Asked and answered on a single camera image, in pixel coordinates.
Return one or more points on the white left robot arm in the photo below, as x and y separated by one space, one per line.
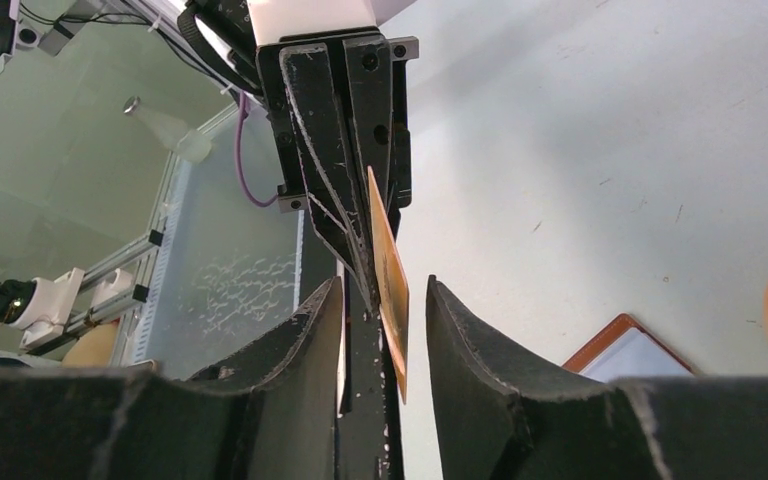
227 34

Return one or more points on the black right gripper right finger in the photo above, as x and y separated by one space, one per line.
503 412

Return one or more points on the brown leather card holder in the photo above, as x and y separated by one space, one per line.
625 348

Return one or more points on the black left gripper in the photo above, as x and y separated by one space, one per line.
338 106

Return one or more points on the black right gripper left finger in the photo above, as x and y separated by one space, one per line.
264 412

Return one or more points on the aluminium frame rail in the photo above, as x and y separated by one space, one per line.
139 257

